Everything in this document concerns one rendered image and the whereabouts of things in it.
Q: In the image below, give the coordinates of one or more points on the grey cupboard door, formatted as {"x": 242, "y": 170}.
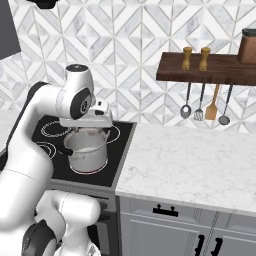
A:
{"x": 156, "y": 238}
{"x": 238, "y": 245}

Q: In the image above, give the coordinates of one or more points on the dark wooden wall shelf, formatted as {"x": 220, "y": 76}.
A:
{"x": 220, "y": 71}

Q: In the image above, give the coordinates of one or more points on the wooden pepper mill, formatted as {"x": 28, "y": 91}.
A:
{"x": 187, "y": 58}
{"x": 204, "y": 58}

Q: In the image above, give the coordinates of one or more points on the hanging metal spoon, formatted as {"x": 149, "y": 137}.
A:
{"x": 185, "y": 110}

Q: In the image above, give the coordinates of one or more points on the hanging metal ladle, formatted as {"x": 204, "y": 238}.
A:
{"x": 224, "y": 120}

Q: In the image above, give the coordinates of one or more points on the hanging wooden spatula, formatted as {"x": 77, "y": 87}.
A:
{"x": 211, "y": 111}

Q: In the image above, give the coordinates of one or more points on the brown jar with dark lid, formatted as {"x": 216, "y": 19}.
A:
{"x": 248, "y": 46}

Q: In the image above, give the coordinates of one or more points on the black stove with oven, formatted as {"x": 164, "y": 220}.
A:
{"x": 115, "y": 156}

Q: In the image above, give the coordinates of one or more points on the hanging metal slotted spatula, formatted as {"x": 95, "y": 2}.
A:
{"x": 199, "y": 115}

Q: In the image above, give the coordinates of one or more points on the grey drawer front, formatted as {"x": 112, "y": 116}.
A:
{"x": 140, "y": 210}
{"x": 241, "y": 224}

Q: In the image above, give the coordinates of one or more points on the dark grey range hood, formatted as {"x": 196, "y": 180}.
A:
{"x": 8, "y": 30}

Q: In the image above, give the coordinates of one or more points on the white cooking pot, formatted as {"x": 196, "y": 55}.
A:
{"x": 88, "y": 153}

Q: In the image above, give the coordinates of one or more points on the black stove knob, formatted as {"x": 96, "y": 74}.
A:
{"x": 104, "y": 205}

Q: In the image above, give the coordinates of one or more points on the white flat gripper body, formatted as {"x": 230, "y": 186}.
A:
{"x": 96, "y": 120}

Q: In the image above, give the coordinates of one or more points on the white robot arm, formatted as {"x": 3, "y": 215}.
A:
{"x": 30, "y": 166}

